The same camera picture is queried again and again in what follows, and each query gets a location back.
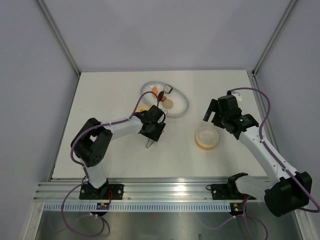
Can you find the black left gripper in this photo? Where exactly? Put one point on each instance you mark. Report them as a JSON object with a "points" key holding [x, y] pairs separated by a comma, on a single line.
{"points": [[155, 136]]}

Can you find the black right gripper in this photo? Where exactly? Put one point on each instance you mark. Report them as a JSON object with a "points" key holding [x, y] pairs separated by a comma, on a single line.
{"points": [[214, 106]]}

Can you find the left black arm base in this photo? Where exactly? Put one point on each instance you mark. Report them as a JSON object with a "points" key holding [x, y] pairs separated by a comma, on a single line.
{"points": [[106, 192]]}

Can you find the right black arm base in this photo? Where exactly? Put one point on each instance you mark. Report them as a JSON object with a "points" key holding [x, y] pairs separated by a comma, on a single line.
{"points": [[219, 191]]}

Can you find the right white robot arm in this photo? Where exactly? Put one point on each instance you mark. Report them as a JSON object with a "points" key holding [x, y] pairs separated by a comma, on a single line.
{"points": [[287, 189]]}

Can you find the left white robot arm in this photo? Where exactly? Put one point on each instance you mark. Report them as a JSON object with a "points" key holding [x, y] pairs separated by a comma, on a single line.
{"points": [[90, 145]]}

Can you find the cream lunch box lid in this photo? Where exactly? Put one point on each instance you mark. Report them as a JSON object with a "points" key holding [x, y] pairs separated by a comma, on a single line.
{"points": [[143, 107]]}

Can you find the round cream lunch box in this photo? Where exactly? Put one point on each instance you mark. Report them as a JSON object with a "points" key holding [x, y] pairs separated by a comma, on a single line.
{"points": [[206, 137]]}

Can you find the round beige cookie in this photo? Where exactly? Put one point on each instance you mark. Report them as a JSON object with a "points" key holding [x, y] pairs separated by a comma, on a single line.
{"points": [[167, 104]]}

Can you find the white oval plate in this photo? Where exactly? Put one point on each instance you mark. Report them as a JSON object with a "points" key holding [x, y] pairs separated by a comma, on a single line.
{"points": [[180, 101]]}

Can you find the dark brown food piece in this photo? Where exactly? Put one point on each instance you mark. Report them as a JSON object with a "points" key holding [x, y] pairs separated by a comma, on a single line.
{"points": [[160, 95]]}

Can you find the white black sushi piece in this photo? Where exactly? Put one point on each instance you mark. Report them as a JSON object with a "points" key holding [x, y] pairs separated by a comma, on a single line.
{"points": [[167, 89]]}

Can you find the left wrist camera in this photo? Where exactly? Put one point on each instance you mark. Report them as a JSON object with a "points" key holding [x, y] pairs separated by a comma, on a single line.
{"points": [[155, 114]]}

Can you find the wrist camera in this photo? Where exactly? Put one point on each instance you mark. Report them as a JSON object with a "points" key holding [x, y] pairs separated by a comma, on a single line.
{"points": [[155, 114], [236, 94]]}

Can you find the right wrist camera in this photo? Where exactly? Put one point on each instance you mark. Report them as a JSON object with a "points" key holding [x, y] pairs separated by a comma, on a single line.
{"points": [[236, 94]]}

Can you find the aluminium front rail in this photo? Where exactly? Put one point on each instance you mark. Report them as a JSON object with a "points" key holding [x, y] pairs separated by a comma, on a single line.
{"points": [[176, 189]]}

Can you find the white slotted cable duct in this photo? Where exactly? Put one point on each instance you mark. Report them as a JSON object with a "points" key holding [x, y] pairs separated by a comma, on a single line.
{"points": [[143, 207]]}

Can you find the right aluminium frame post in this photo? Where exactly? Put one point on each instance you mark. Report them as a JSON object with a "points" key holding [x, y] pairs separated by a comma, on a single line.
{"points": [[274, 36]]}

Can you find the aluminium frame post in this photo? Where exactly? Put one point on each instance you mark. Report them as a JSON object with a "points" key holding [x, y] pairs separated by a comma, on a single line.
{"points": [[57, 34], [274, 36]]}

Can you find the left aluminium frame post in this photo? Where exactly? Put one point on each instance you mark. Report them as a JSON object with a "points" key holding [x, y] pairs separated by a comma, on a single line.
{"points": [[57, 34]]}

